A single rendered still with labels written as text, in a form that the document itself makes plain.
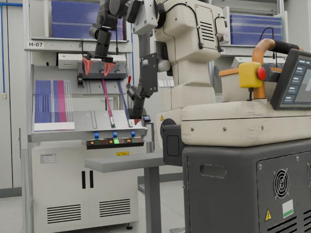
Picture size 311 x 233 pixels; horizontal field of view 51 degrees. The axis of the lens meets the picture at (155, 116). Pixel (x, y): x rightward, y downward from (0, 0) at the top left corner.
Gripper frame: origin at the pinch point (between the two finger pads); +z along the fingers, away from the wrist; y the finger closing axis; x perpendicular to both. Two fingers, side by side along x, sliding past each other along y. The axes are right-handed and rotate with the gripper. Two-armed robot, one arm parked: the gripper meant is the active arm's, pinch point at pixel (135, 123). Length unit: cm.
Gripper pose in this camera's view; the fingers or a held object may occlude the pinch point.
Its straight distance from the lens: 192.2
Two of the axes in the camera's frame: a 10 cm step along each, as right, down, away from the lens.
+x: 2.5, 6.5, -7.2
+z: -1.7, 7.6, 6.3
